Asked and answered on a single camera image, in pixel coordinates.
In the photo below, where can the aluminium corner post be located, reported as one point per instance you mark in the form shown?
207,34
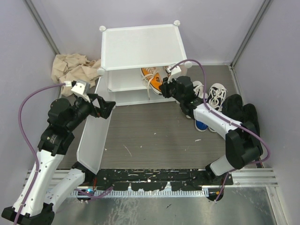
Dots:
41,25
253,27

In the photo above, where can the blue sneaker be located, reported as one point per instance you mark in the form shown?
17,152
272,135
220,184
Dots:
211,130
200,126

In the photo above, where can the white cabinet door panel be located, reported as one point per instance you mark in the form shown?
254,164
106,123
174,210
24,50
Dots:
92,142

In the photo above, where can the black shoe inner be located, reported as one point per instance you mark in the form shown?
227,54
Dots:
232,108

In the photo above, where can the black shoe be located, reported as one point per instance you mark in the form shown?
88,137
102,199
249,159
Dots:
250,114
232,108

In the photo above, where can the blue sneaker left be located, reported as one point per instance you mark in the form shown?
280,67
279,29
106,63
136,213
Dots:
200,126

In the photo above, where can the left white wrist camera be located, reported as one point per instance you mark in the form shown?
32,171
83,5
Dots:
80,89

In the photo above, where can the blue sneaker right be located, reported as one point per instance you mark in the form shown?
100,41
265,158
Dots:
211,130

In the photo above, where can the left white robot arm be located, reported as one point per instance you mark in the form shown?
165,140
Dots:
36,206

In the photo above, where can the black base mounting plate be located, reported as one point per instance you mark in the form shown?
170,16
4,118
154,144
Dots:
158,179

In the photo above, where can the white slotted cable duct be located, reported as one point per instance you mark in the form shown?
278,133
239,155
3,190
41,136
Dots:
156,193

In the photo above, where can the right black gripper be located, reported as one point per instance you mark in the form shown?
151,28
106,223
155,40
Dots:
165,86

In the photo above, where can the white plastic shoe cabinet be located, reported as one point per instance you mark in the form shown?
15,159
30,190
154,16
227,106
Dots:
125,51

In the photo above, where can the orange sneaker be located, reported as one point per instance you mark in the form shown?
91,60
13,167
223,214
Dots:
153,81
148,71

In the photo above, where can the right aluminium corner post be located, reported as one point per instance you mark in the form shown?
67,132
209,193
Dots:
253,27

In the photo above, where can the black white sneaker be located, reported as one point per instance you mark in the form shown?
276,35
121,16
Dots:
216,96
199,90

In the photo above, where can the black shoe outer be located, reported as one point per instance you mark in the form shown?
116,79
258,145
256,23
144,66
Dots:
250,114

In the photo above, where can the left aluminium corner post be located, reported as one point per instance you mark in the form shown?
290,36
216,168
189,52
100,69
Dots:
41,25

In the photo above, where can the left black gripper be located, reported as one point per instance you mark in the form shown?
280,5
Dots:
105,106

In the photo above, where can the beige crumpled cloth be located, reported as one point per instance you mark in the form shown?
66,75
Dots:
73,67

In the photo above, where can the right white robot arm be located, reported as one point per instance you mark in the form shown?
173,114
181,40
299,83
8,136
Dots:
242,144

